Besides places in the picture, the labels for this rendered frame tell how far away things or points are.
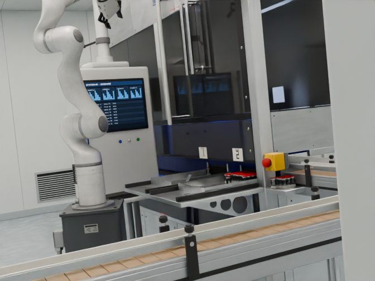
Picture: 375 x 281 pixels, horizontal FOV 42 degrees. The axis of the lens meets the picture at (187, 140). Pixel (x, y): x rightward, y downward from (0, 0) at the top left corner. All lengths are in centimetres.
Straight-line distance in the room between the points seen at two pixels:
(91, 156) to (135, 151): 80
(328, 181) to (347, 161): 143
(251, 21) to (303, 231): 117
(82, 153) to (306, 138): 100
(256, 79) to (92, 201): 89
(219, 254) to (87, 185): 120
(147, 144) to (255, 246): 194
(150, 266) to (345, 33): 64
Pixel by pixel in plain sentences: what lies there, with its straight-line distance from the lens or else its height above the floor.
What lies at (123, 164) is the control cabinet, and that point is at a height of 97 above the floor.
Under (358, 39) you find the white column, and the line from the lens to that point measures 54.
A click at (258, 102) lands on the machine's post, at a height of 125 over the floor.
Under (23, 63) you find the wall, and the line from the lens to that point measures 745.
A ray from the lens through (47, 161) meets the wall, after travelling 743.
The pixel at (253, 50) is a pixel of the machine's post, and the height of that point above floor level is 147.
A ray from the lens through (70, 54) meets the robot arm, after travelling 210.
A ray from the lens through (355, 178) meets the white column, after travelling 55.
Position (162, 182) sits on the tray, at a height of 90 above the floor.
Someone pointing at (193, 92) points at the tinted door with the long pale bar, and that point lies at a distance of 263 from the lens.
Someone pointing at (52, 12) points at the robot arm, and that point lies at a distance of 215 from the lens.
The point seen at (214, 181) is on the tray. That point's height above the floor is 89.
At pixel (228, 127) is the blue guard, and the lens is 233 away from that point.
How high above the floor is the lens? 123
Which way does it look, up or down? 3 degrees down
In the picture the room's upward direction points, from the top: 6 degrees counter-clockwise
